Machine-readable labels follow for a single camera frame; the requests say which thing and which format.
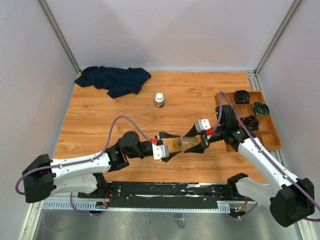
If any right aluminium frame post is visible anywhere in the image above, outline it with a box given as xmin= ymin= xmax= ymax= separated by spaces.
xmin=254 ymin=0 xmax=304 ymax=76

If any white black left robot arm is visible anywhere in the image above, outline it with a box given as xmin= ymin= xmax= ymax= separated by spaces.
xmin=22 ymin=131 xmax=179 ymax=203

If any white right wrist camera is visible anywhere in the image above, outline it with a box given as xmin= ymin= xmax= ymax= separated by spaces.
xmin=194 ymin=119 xmax=211 ymax=133

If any blue yellow rolled tie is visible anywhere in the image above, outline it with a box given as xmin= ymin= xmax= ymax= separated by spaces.
xmin=252 ymin=101 xmax=270 ymax=117

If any yellow translucent pill organizer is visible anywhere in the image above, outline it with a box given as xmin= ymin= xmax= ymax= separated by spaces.
xmin=172 ymin=132 xmax=187 ymax=150

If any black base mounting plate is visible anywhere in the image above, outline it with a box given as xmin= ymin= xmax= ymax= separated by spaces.
xmin=76 ymin=181 xmax=246 ymax=205

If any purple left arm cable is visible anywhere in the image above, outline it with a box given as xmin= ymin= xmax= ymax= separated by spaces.
xmin=15 ymin=115 xmax=161 ymax=217

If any aluminium frame post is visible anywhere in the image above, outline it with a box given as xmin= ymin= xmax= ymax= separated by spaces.
xmin=36 ymin=0 xmax=80 ymax=73
xmin=254 ymin=0 xmax=304 ymax=76

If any brown wooden compartment tray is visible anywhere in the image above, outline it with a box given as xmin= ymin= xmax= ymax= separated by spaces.
xmin=226 ymin=91 xmax=282 ymax=151

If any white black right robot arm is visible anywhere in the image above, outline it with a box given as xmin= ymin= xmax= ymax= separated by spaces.
xmin=185 ymin=105 xmax=316 ymax=227

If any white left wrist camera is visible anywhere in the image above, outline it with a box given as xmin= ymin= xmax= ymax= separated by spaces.
xmin=152 ymin=143 xmax=169 ymax=160

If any left aluminium frame post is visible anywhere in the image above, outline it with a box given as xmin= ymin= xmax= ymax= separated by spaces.
xmin=36 ymin=0 xmax=80 ymax=73

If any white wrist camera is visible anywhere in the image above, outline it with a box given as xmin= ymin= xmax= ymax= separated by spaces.
xmin=152 ymin=143 xmax=169 ymax=160
xmin=194 ymin=119 xmax=211 ymax=133

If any white slotted cable duct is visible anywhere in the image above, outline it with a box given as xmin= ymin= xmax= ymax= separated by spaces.
xmin=42 ymin=200 xmax=231 ymax=214

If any dark navy crumpled cloth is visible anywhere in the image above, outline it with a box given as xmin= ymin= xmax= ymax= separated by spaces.
xmin=74 ymin=66 xmax=152 ymax=99

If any white capped pill bottle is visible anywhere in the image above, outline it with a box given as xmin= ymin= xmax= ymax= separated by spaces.
xmin=154 ymin=92 xmax=165 ymax=108

